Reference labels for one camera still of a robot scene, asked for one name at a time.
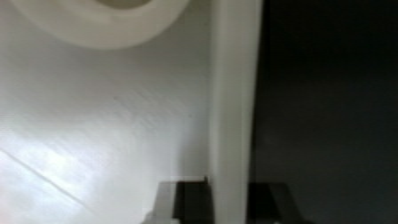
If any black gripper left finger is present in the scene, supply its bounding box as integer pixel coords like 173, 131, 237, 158
141, 178, 214, 224

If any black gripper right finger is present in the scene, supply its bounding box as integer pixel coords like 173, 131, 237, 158
248, 182, 315, 224

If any white square tabletop panel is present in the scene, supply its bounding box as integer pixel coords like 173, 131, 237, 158
0, 0, 264, 224

